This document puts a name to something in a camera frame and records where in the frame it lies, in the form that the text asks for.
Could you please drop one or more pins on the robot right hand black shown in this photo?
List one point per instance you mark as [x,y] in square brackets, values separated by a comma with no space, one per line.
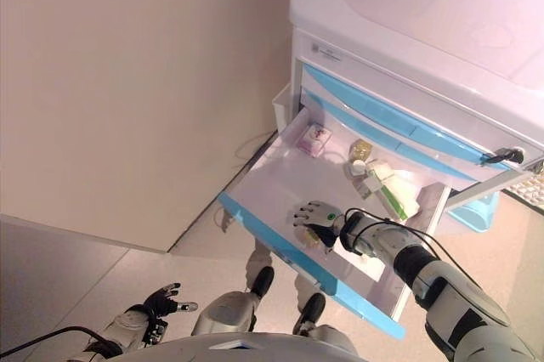
[321,217]

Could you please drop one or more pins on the robot left hand black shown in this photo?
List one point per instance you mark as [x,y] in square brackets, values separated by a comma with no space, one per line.
[161,304]

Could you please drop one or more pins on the blue fronted cart drawer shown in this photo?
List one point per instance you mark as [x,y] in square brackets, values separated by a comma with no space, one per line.
[272,179]
[382,111]
[340,117]

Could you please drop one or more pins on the robot left arm silver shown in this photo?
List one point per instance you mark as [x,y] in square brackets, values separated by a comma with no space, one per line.
[123,328]

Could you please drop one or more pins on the robot right arm silver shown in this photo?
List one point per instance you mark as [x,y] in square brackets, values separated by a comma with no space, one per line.
[446,290]

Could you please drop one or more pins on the small white medicine box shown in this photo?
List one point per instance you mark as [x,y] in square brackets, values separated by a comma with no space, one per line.
[369,188]
[382,168]

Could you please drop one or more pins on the pink medicine box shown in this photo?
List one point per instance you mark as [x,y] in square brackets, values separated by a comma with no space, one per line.
[315,137]

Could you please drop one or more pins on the small white capped bottle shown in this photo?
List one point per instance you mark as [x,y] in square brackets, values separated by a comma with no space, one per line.
[356,168]

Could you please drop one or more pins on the robot left leg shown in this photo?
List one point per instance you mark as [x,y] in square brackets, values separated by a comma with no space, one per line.
[229,315]

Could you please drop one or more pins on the robot leg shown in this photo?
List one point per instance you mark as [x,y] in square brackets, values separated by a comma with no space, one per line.
[229,315]
[314,311]

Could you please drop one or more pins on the long white green box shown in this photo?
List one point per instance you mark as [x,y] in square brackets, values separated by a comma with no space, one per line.
[399,196]

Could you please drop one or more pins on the robot torso grey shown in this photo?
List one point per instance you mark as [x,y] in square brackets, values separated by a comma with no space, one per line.
[238,347]

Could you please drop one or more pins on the robot right leg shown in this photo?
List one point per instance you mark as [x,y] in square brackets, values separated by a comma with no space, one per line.
[314,311]

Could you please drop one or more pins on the white side bin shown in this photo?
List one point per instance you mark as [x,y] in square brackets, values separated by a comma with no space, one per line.
[281,109]

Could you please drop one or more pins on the blue lidded waste bin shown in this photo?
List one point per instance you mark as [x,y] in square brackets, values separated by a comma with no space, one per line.
[476,211]

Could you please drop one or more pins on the black key in lock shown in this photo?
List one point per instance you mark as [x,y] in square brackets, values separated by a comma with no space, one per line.
[503,154]

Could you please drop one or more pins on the white mesh basket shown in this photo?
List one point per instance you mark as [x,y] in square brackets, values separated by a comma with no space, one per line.
[529,188]

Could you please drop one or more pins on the white medical cart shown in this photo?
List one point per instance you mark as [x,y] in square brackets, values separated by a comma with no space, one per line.
[425,18]

